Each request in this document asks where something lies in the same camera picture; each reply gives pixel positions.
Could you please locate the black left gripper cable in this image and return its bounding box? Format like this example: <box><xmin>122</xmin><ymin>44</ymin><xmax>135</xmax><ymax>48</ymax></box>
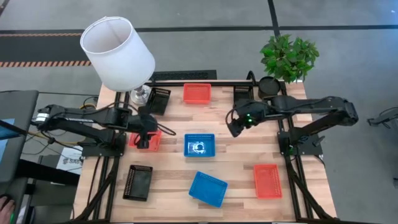
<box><xmin>154</xmin><ymin>122</ymin><xmax>177</xmax><ymax>137</ymax></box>

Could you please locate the white printed paper sheet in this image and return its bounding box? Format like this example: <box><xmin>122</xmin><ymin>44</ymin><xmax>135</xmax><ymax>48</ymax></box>
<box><xmin>55</xmin><ymin>145</ymin><xmax>83</xmax><ymax>175</ymax></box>

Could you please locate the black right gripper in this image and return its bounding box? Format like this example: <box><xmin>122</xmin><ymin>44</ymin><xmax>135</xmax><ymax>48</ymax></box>
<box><xmin>227</xmin><ymin>99</ymin><xmax>272</xmax><ymax>138</ymax></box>

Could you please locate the white drum lamp shade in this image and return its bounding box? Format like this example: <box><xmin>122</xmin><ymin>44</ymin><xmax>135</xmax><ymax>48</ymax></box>
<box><xmin>80</xmin><ymin>16</ymin><xmax>156</xmax><ymax>93</ymax></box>

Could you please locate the black perforated floor mat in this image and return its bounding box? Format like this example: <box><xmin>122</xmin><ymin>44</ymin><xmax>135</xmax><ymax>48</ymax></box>
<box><xmin>149</xmin><ymin>69</ymin><xmax>218</xmax><ymax>82</ymax></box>

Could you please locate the person's hand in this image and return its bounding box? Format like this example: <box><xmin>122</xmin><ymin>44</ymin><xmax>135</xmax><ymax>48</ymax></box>
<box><xmin>0</xmin><ymin>195</ymin><xmax>16</xmax><ymax>224</ymax></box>

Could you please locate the black plastic basket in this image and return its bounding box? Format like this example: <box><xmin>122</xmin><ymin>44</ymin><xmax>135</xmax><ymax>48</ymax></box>
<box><xmin>122</xmin><ymin>164</ymin><xmax>154</xmax><ymax>202</ymax></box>
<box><xmin>233</xmin><ymin>84</ymin><xmax>254</xmax><ymax>102</ymax></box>
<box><xmin>146</xmin><ymin>87</ymin><xmax>172</xmax><ymax>116</ymax></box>

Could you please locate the black round plant pot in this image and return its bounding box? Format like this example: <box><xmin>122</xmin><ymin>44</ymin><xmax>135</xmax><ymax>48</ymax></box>
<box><xmin>257</xmin><ymin>76</ymin><xmax>282</xmax><ymax>100</ymax></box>

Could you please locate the yellow cable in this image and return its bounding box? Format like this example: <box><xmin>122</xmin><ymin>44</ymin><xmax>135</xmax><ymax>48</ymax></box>
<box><xmin>79</xmin><ymin>95</ymin><xmax>99</xmax><ymax>110</ymax></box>

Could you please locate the silver glass lamp base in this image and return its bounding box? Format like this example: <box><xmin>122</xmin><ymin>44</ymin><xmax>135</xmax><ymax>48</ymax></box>
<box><xmin>129</xmin><ymin>84</ymin><xmax>152</xmax><ymax>105</ymax></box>

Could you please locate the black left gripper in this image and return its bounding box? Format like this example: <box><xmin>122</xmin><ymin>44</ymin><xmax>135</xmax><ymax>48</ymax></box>
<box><xmin>131</xmin><ymin>112</ymin><xmax>159</xmax><ymax>149</ymax></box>

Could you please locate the red plastic basket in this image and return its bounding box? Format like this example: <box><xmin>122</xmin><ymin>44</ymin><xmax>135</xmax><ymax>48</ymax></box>
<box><xmin>128</xmin><ymin>129</ymin><xmax>163</xmax><ymax>152</ymax></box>
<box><xmin>182</xmin><ymin>83</ymin><xmax>212</xmax><ymax>105</ymax></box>
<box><xmin>252</xmin><ymin>163</ymin><xmax>283</xmax><ymax>200</ymax></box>

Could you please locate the black metal table frame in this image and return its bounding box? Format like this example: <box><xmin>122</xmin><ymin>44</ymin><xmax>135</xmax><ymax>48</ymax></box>
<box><xmin>73</xmin><ymin>79</ymin><xmax>340</xmax><ymax>223</ymax></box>

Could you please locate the green leafy artificial plant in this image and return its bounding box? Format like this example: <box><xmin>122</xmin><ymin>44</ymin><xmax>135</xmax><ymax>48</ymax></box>
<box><xmin>259</xmin><ymin>33</ymin><xmax>320</xmax><ymax>84</ymax></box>

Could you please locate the blue plastic basket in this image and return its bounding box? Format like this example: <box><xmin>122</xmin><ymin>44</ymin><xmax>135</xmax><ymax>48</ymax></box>
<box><xmin>188</xmin><ymin>170</ymin><xmax>229</xmax><ymax>208</ymax></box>
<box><xmin>183</xmin><ymin>133</ymin><xmax>216</xmax><ymax>158</ymax></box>

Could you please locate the grey monitor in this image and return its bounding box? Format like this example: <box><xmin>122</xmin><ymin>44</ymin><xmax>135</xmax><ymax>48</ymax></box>
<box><xmin>0</xmin><ymin>90</ymin><xmax>40</xmax><ymax>187</ymax></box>

